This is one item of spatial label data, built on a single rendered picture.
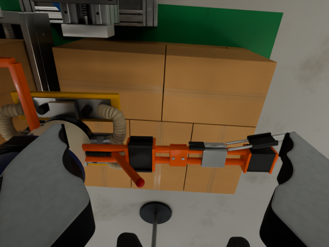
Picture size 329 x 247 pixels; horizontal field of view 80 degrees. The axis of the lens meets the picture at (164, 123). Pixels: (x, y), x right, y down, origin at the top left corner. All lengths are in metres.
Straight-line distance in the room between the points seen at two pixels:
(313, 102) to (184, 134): 1.29
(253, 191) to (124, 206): 1.53
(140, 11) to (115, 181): 1.17
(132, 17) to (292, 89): 1.41
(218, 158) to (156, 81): 0.67
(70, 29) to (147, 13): 0.78
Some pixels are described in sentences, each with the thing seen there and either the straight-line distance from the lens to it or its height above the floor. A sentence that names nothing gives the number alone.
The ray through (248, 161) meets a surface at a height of 1.18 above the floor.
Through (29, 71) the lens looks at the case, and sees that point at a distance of 1.27.
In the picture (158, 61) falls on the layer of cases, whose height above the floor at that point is 0.54.
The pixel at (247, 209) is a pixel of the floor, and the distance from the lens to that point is 2.81.
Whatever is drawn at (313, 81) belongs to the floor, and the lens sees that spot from 2.09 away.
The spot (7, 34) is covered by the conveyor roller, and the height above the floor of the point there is 0.55.
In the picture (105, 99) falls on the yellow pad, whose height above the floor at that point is 1.05.
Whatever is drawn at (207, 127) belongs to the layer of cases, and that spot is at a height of 0.54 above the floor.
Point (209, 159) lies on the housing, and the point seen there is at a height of 1.17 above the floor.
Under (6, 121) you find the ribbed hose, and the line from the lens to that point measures 0.77.
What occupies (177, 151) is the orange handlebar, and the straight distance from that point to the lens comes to 0.58.
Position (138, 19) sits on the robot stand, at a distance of 1.42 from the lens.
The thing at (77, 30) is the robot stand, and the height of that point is 0.99.
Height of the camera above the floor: 1.63
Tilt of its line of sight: 62 degrees down
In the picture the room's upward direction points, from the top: 178 degrees counter-clockwise
